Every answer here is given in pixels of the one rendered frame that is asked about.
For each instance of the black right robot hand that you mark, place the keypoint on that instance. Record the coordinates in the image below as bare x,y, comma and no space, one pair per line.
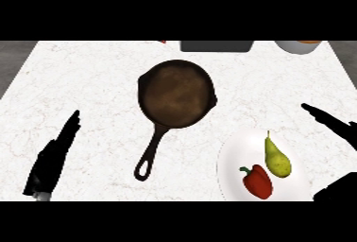
341,127

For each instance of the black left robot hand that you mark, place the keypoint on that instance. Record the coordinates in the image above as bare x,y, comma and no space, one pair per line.
52,157

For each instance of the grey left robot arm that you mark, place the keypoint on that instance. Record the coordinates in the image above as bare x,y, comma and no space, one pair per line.
41,196

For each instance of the white plate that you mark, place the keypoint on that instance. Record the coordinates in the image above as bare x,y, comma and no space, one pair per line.
242,151

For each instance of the red bell pepper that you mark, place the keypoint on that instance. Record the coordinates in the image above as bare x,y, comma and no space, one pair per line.
258,182

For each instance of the dark cast iron pan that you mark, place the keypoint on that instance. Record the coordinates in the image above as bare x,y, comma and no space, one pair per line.
176,94

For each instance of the green pear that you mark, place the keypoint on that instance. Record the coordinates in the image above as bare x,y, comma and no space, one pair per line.
277,159

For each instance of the grey bowl with orange content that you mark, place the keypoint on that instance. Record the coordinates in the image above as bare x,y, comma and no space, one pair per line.
296,46

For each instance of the dark grey flat appliance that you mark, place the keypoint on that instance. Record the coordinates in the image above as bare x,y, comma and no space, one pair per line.
215,46

